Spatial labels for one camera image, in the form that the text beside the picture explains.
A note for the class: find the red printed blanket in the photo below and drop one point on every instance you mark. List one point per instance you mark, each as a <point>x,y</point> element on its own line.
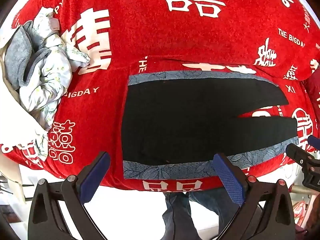
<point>150,30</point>

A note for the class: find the person's legs in jeans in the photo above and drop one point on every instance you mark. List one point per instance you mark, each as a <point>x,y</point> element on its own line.
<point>175,212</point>

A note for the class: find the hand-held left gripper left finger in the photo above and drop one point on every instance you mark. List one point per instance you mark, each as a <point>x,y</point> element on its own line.
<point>98,171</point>

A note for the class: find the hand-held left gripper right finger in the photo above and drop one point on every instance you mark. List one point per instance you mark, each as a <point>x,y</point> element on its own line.
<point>230,177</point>

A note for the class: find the floral quilt with grey lining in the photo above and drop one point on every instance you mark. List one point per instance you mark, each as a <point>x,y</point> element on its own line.
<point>52,75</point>

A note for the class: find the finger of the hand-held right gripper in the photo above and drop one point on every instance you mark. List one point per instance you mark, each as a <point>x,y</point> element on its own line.
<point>315,142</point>
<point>298,153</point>

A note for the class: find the dark red cloth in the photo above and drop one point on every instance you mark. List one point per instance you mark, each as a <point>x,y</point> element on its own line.
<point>315,92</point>

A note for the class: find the black pants with floral trim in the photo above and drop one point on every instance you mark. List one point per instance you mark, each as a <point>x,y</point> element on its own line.
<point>175,120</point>

